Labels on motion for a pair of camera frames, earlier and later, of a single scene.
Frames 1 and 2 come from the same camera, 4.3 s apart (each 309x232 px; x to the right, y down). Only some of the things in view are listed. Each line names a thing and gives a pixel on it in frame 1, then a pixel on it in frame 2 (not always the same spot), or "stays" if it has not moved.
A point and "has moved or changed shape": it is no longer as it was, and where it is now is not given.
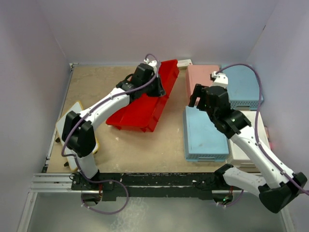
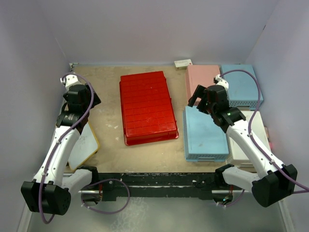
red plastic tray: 142,112 has moved or changed shape
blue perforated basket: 202,141 stays
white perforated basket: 235,155 stays
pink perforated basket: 200,74 stays
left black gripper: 159,91 to 89,92
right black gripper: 199,88 stays
